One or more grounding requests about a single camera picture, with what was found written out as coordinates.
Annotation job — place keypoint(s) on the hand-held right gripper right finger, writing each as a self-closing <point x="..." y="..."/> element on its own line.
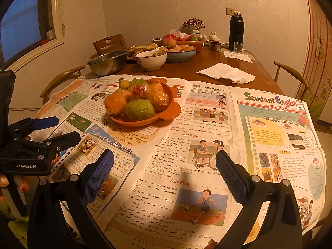
<point x="230" y="176"/>

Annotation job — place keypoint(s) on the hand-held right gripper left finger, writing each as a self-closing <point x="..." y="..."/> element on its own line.
<point x="99" y="176"/>

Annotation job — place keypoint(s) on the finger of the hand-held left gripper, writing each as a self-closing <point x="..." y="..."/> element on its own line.
<point x="70" y="137"/>
<point x="44" y="122"/>

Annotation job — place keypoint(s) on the large green fruit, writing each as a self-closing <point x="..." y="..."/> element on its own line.
<point x="138" y="110"/>

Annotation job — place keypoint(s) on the small yellow-green fruit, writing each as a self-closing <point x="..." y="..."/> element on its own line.
<point x="124" y="84"/>

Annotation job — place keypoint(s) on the small red fruit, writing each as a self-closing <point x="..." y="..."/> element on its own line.
<point x="140" y="91"/>

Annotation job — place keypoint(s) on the small green fruit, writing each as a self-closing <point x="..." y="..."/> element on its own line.
<point x="137" y="82"/>

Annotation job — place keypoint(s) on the orange plastic plate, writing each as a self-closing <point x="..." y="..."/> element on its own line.
<point x="170" y="112"/>

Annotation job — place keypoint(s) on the person's left hand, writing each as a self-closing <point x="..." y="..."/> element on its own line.
<point x="3" y="180"/>

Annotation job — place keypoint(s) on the newspaper with panda picture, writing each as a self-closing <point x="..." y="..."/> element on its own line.
<point x="124" y="160"/>

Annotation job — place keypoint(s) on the curved wooden armchair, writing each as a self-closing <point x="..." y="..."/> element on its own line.
<point x="290" y="70"/>
<point x="62" y="74"/>

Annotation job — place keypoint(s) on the newspaper with yellow note panel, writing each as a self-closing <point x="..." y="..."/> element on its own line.
<point x="272" y="134"/>

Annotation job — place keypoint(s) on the person's green fleece clothing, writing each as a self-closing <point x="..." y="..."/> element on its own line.
<point x="18" y="227"/>

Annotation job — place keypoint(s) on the newspaper with schoolchildren cartoons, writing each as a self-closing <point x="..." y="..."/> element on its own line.
<point x="168" y="158"/>

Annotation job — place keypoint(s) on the small red flat object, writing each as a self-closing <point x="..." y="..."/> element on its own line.
<point x="44" y="41"/>

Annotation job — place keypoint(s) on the stainless steel bowl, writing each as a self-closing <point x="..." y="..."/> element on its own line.
<point x="106" y="63"/>

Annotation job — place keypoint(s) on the small bottle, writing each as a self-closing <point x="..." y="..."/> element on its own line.
<point x="49" y="33"/>

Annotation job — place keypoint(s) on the crumpled white tissue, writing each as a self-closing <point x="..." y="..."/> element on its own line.
<point x="225" y="72"/>

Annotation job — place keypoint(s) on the wooden chair back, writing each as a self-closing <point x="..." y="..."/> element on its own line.
<point x="116" y="41"/>

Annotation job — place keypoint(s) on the white patterned bowl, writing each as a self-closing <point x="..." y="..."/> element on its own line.
<point x="151" y="62"/>

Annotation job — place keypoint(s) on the plate of fried food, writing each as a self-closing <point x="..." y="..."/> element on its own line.
<point x="141" y="49"/>

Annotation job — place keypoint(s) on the flat white paper sheet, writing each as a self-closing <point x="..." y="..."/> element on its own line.
<point x="241" y="57"/>

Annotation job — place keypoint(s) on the drinking glass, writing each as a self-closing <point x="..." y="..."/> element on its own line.
<point x="237" y="47"/>

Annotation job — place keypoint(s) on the small patterned dish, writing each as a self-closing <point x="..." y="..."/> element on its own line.
<point x="157" y="40"/>

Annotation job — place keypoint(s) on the blue enamel bowl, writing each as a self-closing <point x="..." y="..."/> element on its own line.
<point x="181" y="55"/>

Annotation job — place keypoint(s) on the small steel cup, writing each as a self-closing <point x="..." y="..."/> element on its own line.
<point x="215" y="46"/>

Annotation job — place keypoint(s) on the orange fruit tray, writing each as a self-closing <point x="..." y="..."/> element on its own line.
<point x="200" y="44"/>

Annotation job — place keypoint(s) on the red packet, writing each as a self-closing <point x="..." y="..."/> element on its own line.
<point x="168" y="36"/>

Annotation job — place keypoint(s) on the white rabbit figurine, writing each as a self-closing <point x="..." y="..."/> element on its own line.
<point x="213" y="36"/>

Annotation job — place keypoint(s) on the black thermos bottle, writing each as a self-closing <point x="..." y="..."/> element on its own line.
<point x="236" y="31"/>

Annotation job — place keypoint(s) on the white jar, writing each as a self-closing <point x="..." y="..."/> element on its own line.
<point x="196" y="33"/>

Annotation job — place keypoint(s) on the pink cartoon door curtain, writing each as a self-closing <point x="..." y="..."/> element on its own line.
<point x="316" y="57"/>

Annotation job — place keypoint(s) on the white crumpled wrapper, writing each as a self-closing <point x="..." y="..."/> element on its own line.
<point x="179" y="33"/>

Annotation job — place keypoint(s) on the dried flower bouquet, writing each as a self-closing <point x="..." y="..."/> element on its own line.
<point x="193" y="23"/>

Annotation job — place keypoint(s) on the window with white frame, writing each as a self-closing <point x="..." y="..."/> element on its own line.
<point x="23" y="18"/>

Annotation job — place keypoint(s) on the wall power outlet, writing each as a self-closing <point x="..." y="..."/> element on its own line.
<point x="232" y="11"/>

